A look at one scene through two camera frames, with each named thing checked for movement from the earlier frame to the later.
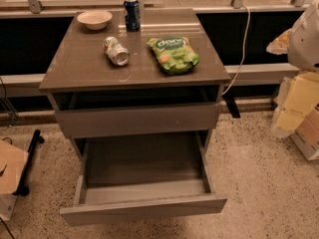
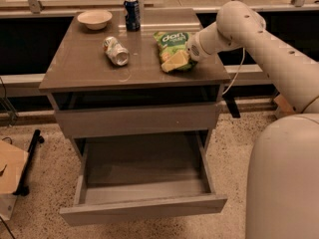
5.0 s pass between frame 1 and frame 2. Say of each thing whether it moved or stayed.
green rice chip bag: moved
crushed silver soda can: stayed
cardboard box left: stayed
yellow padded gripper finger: moved
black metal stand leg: stayed
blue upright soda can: stayed
